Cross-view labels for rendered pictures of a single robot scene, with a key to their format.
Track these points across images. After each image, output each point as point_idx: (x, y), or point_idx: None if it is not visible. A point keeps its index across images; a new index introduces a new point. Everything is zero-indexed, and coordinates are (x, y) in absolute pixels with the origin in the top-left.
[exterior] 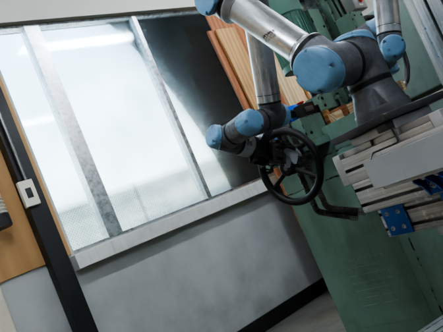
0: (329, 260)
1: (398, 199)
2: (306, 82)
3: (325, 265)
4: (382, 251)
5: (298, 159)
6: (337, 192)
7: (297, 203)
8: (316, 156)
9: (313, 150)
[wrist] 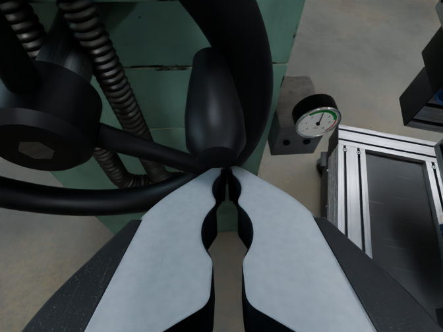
0: (94, 183)
1: None
2: None
3: (84, 186)
4: None
5: (78, 55)
6: (148, 101)
7: (89, 215)
8: (261, 130)
9: (264, 107)
